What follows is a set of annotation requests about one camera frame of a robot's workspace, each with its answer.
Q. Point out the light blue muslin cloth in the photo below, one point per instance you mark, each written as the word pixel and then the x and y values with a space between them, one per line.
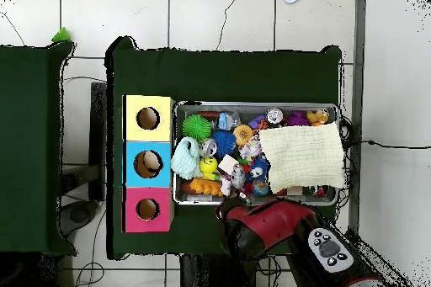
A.
pixel 185 159

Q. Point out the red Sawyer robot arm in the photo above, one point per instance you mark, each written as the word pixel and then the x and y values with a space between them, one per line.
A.
pixel 269 221

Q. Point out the wooden box with three holes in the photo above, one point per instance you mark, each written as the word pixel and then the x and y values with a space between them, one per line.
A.
pixel 148 135

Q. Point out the blue spiky ball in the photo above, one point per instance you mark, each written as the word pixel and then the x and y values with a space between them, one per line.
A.
pixel 224 142

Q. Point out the yellow smiley ball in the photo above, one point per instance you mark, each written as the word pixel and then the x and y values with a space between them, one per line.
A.
pixel 208 165

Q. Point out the green spiky ball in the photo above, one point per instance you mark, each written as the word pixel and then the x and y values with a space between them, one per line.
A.
pixel 196 127

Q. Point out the plain wooden cube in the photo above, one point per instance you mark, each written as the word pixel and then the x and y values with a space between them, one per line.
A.
pixel 228 164

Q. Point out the toy burger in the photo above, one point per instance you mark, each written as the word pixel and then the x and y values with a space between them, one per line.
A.
pixel 243 133

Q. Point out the orange toy block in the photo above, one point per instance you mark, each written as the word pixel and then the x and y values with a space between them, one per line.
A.
pixel 205 186

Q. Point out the silver drink can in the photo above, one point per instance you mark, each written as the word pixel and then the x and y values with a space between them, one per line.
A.
pixel 275 115

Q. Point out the cream muslin cloth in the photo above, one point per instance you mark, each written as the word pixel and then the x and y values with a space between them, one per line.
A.
pixel 303 155

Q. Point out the dark grey floor pedal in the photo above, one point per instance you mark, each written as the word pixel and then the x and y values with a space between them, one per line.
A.
pixel 79 214

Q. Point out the small bright green object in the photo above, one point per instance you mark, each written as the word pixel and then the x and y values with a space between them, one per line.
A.
pixel 61 35

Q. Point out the green covered side table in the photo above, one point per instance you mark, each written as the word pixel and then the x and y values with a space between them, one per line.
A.
pixel 27 149

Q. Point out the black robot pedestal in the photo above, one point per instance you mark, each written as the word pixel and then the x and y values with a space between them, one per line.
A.
pixel 202 273

